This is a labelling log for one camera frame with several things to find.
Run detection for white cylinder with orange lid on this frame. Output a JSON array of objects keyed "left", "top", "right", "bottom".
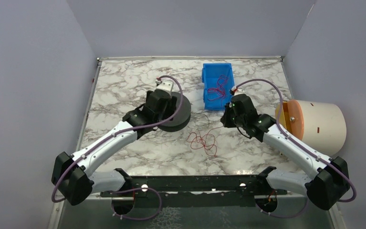
[{"left": 275, "top": 99, "right": 347, "bottom": 156}]

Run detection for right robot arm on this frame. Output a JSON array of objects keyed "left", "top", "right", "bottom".
[{"left": 220, "top": 94, "right": 353, "bottom": 210}]

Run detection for blue plastic bin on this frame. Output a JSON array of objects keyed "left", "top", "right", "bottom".
[{"left": 202, "top": 63, "right": 235, "bottom": 111}]

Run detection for thin black wire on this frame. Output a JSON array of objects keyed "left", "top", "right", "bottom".
[{"left": 191, "top": 112, "right": 211, "bottom": 130}]

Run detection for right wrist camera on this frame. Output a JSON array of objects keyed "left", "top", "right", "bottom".
[{"left": 230, "top": 88, "right": 245, "bottom": 96}]

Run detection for red wires in bin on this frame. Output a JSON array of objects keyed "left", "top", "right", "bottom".
[{"left": 207, "top": 74, "right": 232, "bottom": 102}]

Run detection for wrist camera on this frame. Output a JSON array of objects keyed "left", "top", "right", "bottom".
[
  {"left": 230, "top": 88, "right": 245, "bottom": 96},
  {"left": 155, "top": 78, "right": 174, "bottom": 95}
]

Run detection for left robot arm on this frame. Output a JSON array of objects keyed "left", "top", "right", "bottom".
[{"left": 51, "top": 89, "right": 183, "bottom": 206}]

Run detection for red wire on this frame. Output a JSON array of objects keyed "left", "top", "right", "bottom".
[{"left": 186, "top": 125, "right": 224, "bottom": 157}]

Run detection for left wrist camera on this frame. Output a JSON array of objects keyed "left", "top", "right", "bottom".
[{"left": 155, "top": 78, "right": 174, "bottom": 95}]

